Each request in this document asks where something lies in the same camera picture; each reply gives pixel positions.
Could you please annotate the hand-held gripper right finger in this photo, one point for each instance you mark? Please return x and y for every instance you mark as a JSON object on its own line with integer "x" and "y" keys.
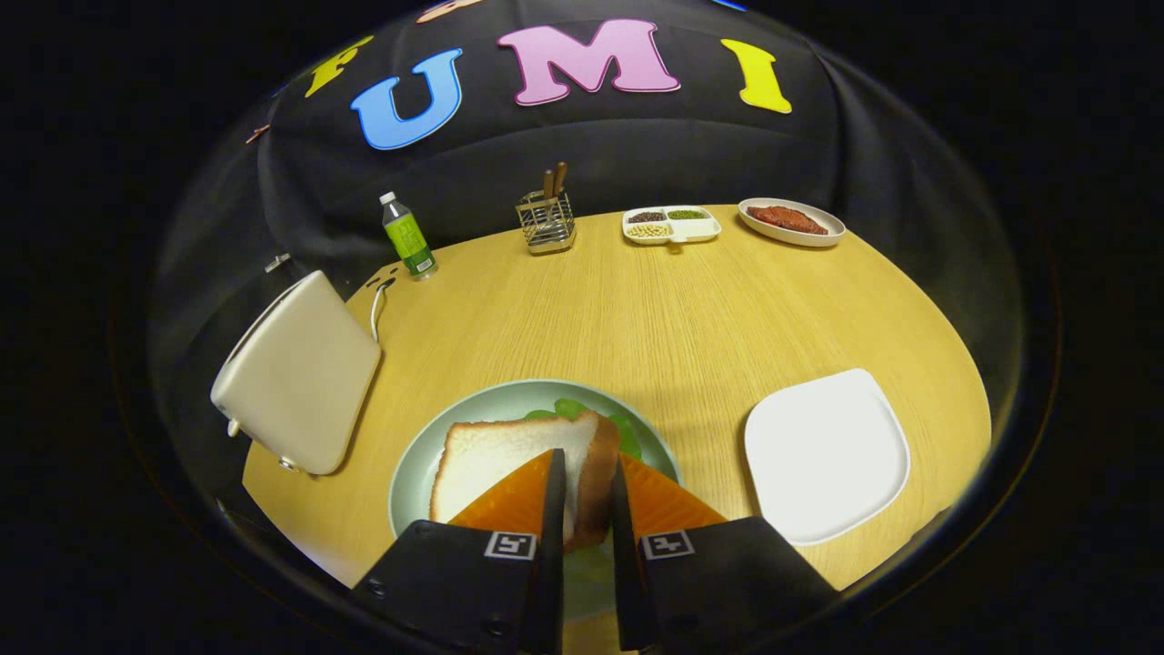
{"x": 718, "y": 573}

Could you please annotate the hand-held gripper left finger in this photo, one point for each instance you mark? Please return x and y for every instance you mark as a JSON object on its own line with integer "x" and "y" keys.
{"x": 473, "y": 582}

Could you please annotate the white bread slice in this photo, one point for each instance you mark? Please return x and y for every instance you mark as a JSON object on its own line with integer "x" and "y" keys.
{"x": 496, "y": 459}

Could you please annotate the green lettuce leaf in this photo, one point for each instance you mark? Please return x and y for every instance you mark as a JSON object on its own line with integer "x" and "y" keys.
{"x": 627, "y": 435}

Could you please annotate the round pale green plate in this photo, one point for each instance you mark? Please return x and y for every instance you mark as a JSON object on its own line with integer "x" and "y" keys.
{"x": 418, "y": 464}

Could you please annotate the square white plate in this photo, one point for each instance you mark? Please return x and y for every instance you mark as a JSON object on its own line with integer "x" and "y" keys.
{"x": 823, "y": 455}

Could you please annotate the white toaster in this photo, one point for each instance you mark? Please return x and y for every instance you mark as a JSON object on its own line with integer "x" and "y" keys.
{"x": 300, "y": 373}

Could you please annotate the round white plate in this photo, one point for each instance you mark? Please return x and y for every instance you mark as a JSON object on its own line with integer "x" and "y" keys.
{"x": 787, "y": 238}

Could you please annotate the green label water bottle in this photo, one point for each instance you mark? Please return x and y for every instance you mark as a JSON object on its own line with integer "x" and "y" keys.
{"x": 409, "y": 241}

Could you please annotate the white divided dish with beans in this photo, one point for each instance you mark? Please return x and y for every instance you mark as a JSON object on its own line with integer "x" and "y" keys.
{"x": 673, "y": 226}

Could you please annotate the red meat slice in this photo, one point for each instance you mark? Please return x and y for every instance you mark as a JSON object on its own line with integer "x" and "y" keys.
{"x": 787, "y": 219}

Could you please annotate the black backdrop cloth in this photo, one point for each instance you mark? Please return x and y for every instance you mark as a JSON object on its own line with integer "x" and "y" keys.
{"x": 637, "y": 146}

